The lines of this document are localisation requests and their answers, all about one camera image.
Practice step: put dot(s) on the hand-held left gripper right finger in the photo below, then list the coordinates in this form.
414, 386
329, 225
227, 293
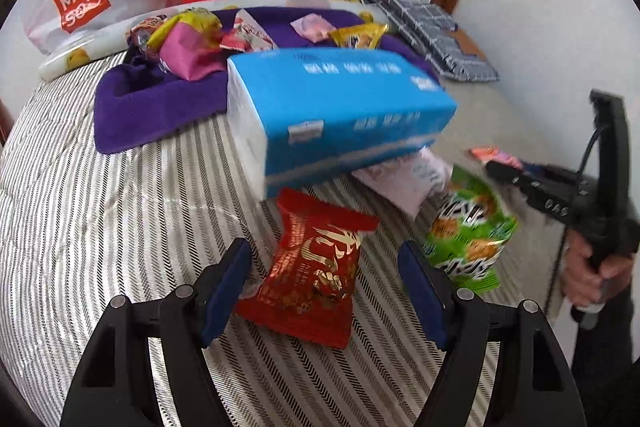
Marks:
420, 287

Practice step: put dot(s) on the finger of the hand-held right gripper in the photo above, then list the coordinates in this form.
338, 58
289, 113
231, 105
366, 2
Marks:
555, 174
530, 192

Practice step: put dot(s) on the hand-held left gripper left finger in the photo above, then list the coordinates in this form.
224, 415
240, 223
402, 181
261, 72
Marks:
227, 292

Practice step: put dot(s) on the small orange-red snack packet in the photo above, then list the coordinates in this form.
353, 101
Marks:
492, 155

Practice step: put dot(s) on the red and gold snack packet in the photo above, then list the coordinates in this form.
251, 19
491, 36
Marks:
310, 267

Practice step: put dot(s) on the pink printed snack packet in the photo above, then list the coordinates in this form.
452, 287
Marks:
247, 34

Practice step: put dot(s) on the pink candy packet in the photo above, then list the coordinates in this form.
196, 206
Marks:
314, 27

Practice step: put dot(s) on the person's right forearm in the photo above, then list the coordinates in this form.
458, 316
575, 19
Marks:
610, 357

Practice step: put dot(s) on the person's right hand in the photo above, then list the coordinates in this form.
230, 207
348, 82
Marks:
580, 272

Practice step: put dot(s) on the green snack packet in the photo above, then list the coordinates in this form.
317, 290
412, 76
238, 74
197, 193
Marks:
470, 232

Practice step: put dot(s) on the white and pink packet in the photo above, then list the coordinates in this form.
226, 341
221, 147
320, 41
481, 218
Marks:
405, 182

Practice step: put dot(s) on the striped bed sheet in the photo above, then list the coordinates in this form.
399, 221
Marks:
125, 232

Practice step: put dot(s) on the grey checked folded cloth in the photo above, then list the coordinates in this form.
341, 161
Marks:
435, 37

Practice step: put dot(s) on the purple towel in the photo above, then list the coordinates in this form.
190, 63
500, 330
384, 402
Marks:
150, 107

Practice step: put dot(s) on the blue tissue pack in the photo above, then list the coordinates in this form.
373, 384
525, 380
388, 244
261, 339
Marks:
325, 107

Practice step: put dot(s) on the golden yellow snack packet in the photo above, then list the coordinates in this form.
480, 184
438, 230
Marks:
357, 36

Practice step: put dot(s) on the magenta snack packet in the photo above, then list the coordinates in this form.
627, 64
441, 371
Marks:
190, 54

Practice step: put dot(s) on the red crinkled snack packet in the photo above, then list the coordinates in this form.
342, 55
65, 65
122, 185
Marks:
140, 34

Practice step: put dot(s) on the yellow and purple snack packet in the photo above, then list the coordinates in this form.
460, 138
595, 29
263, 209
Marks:
195, 22

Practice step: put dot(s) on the rolled white printed mat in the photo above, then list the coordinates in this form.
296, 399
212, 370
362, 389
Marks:
75, 57

